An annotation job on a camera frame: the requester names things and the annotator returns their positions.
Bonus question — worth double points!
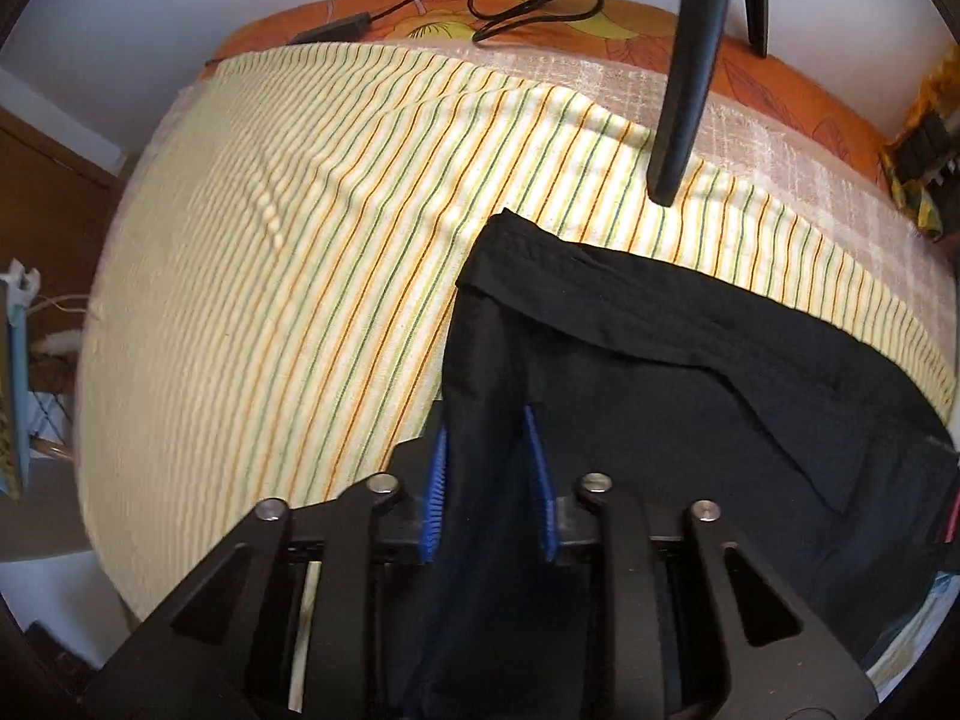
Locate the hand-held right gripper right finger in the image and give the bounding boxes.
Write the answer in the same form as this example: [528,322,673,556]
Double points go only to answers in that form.
[523,405,878,720]

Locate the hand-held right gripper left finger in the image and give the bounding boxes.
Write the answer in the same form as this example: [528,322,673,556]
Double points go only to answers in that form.
[82,420,451,720]

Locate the black pants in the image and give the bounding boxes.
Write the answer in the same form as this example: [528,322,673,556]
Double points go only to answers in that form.
[382,208,960,720]

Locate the yellow striped cloth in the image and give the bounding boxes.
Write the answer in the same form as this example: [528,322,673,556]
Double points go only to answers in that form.
[75,41,957,717]

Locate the black mini tripod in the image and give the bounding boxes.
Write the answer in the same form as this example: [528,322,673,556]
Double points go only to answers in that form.
[555,0,773,205]

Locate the light blue flat object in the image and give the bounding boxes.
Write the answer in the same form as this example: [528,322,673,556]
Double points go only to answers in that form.
[0,292,42,502]

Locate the orange leaf print sheet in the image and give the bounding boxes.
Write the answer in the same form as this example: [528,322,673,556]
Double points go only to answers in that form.
[206,0,893,188]

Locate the yellow patterned cloth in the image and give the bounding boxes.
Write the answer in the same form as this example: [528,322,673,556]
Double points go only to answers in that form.
[879,45,960,241]

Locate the white cable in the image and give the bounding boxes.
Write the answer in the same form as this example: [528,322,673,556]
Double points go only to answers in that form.
[30,292,92,359]

